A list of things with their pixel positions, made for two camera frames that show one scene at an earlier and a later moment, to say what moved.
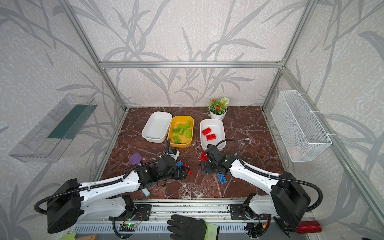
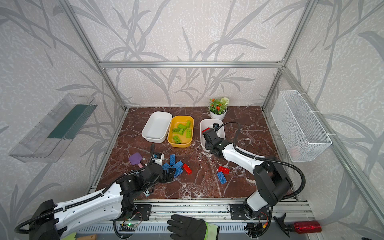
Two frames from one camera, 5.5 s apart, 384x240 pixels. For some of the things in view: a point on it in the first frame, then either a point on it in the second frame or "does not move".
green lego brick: [176, 139] does not move
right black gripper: [204, 167] -> [210, 137]
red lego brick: [206, 131] does not move
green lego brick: [188, 133] does not move
